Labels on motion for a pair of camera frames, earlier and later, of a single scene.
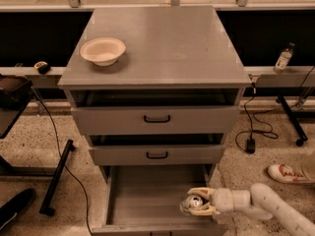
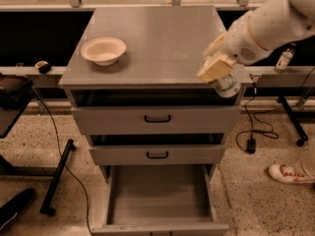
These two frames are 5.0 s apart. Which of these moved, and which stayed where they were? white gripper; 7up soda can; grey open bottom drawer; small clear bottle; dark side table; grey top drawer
Moved: 7up soda can; white gripper
Stayed: small clear bottle; grey top drawer; dark side table; grey open bottom drawer
